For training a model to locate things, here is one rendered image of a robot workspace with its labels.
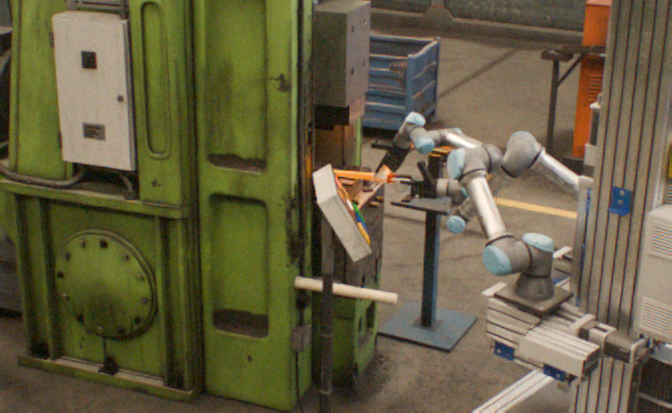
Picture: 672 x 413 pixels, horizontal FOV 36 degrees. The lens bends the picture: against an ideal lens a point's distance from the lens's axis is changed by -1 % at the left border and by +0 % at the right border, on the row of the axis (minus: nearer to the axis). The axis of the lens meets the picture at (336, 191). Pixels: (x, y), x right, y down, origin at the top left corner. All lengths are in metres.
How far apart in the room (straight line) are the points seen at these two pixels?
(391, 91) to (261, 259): 3.91
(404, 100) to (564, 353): 4.67
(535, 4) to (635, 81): 8.33
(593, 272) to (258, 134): 1.45
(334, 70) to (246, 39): 0.39
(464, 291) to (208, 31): 2.37
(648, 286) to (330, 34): 1.61
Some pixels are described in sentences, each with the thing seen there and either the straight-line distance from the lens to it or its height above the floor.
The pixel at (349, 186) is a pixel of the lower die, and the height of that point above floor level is 0.98.
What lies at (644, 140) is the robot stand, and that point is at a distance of 3.81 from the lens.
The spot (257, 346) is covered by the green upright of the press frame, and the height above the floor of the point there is 0.31.
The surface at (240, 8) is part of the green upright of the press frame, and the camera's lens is 4.25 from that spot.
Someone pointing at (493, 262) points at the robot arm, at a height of 0.98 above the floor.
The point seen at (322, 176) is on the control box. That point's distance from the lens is 4.12.
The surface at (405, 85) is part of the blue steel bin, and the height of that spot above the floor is 0.48.
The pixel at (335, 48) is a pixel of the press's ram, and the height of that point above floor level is 1.61.
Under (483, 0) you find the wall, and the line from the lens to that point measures 12.28.
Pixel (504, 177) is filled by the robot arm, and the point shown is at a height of 1.13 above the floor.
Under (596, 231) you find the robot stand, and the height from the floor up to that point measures 1.08.
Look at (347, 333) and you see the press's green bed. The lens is 4.81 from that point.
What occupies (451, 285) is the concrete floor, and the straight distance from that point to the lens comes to 5.97.
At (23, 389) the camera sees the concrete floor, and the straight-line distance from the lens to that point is 5.11.
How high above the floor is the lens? 2.59
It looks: 21 degrees down
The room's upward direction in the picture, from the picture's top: 1 degrees clockwise
